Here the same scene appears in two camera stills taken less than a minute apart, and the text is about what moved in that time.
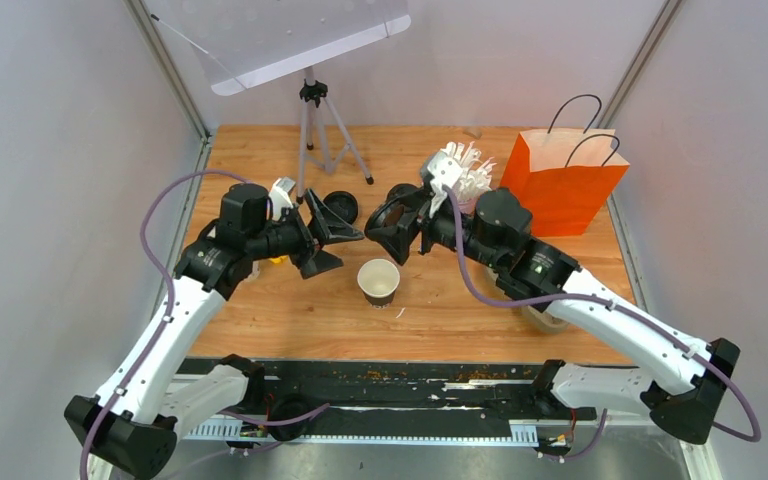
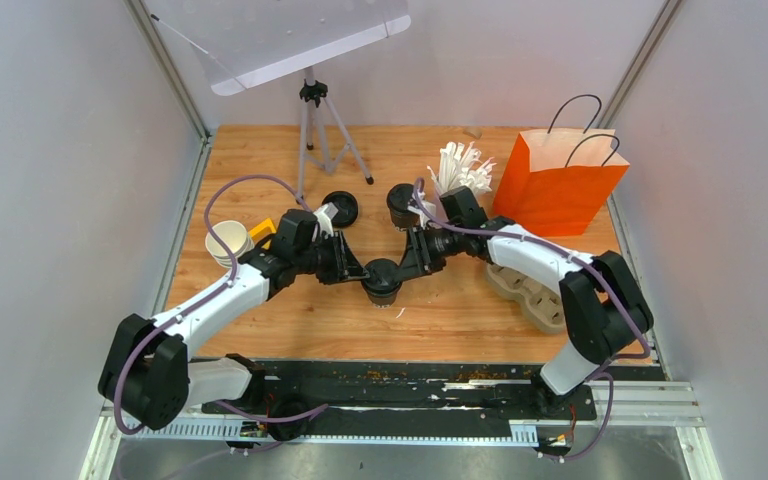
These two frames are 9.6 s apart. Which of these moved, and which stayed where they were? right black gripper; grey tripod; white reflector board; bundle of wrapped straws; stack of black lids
Moved: right black gripper
Stayed: white reflector board; grey tripod; stack of black lids; bundle of wrapped straws
